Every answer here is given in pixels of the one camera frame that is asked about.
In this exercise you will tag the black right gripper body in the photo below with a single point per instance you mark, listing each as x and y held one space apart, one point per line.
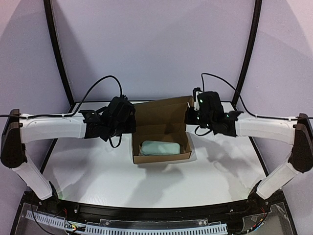
192 118

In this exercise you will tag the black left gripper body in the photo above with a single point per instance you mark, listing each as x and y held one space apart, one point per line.
126 120

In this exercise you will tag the brown cardboard box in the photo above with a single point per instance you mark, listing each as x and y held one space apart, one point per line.
161 120

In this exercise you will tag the pale green oblong case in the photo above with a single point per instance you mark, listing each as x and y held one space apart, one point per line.
159 148

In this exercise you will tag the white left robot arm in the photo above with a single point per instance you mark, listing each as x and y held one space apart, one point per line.
114 120

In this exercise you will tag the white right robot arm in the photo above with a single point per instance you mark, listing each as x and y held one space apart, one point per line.
207 112

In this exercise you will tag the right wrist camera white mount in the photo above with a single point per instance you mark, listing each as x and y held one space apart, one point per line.
196 92

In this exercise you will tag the left black frame post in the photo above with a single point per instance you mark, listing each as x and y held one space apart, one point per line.
57 52

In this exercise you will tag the black frame post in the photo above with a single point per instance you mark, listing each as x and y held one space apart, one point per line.
249 50
57 52

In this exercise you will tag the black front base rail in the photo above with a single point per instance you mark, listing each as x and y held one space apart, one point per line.
279 217

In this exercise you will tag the white slotted cable duct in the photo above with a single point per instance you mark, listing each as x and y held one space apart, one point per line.
118 227

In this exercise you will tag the right black frame post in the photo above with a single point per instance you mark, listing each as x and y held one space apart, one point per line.
249 50

